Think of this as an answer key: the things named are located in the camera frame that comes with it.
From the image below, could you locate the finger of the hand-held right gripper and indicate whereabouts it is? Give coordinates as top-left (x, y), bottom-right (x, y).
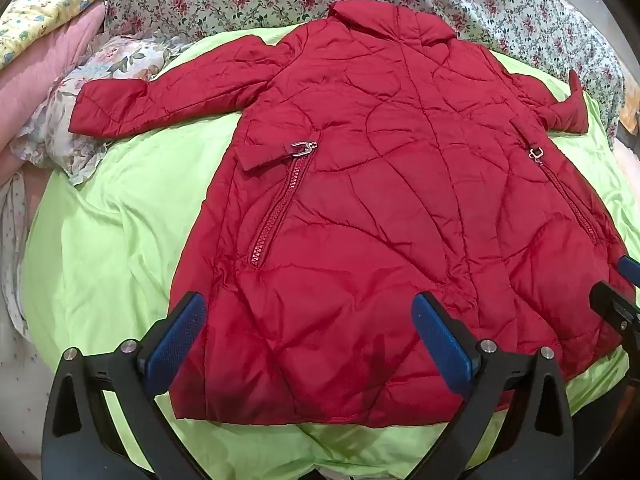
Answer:
top-left (619, 254), bottom-right (640, 286)
top-left (589, 281), bottom-right (640, 348)

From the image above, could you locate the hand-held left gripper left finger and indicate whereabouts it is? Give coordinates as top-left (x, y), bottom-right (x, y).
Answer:
top-left (41, 291), bottom-right (207, 480)

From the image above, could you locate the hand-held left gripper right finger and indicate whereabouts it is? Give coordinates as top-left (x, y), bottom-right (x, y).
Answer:
top-left (411, 291), bottom-right (584, 480)

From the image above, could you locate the red quilted jacket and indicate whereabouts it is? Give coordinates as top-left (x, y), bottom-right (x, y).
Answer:
top-left (70, 1), bottom-right (632, 428)

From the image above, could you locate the light green bed blanket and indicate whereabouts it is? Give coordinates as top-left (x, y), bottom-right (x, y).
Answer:
top-left (20, 35), bottom-right (640, 480)

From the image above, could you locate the orange brown object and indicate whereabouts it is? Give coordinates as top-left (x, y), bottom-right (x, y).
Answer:
top-left (620, 80), bottom-right (640, 136)

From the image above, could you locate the white dotted cloth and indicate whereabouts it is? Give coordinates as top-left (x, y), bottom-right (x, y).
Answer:
top-left (0, 170), bottom-right (46, 341)

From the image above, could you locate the pale floral ruffled cloth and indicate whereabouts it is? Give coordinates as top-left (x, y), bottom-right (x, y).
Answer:
top-left (10, 30), bottom-right (191, 188)

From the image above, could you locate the pink quilt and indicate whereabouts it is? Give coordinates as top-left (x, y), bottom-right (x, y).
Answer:
top-left (0, 7), bottom-right (108, 161)

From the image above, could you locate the yellow floral cloth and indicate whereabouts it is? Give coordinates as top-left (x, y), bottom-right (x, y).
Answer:
top-left (0, 0), bottom-right (116, 68)

